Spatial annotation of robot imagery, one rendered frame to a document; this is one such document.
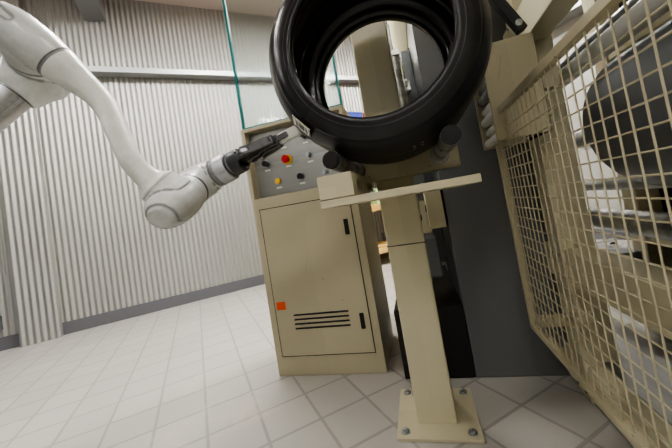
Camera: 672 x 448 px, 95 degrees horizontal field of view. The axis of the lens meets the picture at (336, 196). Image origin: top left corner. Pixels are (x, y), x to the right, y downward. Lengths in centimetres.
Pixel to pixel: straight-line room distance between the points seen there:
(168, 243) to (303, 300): 270
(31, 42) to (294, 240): 111
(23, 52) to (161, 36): 365
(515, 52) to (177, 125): 375
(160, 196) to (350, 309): 101
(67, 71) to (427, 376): 140
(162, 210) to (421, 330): 88
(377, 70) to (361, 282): 92
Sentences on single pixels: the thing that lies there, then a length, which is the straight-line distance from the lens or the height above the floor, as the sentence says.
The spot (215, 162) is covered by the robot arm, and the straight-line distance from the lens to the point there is 98.
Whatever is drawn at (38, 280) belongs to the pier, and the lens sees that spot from 423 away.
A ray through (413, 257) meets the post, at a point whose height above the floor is 57.
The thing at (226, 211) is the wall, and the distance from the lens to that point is 409.
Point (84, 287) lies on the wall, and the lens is 423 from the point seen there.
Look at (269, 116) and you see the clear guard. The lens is 168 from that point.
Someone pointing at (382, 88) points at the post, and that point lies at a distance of 116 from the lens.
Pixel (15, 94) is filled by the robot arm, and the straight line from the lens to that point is 128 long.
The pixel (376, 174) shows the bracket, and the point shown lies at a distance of 108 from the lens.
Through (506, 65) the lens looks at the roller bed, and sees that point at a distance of 113.
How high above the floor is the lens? 78
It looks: 3 degrees up
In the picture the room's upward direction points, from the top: 10 degrees counter-clockwise
